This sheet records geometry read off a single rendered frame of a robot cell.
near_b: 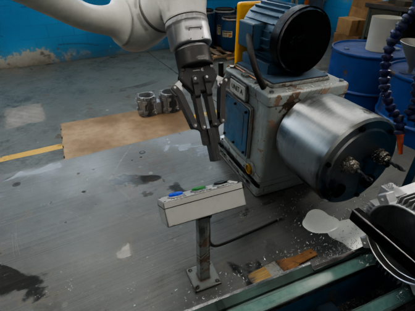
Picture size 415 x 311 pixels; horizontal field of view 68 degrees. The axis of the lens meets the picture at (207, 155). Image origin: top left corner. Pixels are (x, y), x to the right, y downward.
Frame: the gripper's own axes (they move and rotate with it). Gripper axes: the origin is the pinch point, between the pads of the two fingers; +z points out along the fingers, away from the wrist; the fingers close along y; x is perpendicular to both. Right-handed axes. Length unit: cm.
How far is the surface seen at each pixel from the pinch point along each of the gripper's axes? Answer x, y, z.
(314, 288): -9.5, 11.5, 32.3
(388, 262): -12.4, 28.3, 31.6
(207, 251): 5.8, -4.5, 23.8
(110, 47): 502, 32, -198
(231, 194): -3.2, 0.7, 10.6
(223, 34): 412, 209, -168
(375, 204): -13.0, 27.2, 18.8
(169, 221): -3.3, -12.9, 12.5
